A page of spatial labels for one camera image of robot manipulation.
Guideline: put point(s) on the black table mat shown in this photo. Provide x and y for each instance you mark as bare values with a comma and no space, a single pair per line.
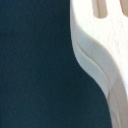
41,83

